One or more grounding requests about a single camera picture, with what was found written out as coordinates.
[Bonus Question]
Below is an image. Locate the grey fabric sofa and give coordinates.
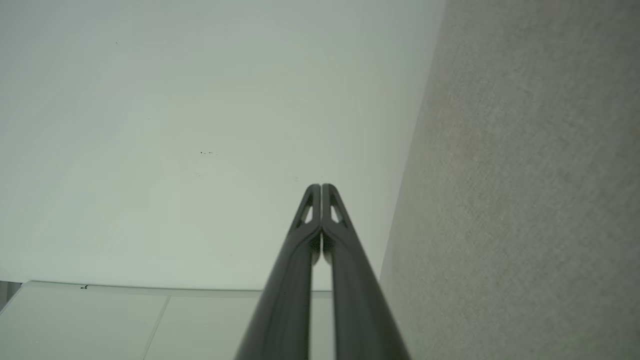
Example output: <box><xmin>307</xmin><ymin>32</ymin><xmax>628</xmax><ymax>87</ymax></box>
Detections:
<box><xmin>379</xmin><ymin>0</ymin><xmax>640</xmax><ymax>360</ymax></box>

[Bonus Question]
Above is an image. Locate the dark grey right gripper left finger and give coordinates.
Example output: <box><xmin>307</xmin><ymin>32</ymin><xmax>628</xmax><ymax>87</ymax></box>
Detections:
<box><xmin>235</xmin><ymin>183</ymin><xmax>322</xmax><ymax>360</ymax></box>

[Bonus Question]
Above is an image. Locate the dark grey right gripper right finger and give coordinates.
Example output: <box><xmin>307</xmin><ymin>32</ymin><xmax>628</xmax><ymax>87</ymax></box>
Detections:
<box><xmin>321</xmin><ymin>183</ymin><xmax>412</xmax><ymax>360</ymax></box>

